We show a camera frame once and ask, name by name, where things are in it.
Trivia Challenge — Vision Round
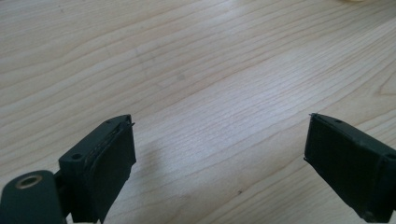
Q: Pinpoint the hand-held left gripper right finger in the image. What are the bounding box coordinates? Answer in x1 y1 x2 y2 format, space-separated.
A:
304 113 396 224

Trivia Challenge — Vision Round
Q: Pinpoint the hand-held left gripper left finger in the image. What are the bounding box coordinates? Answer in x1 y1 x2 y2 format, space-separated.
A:
58 114 137 224

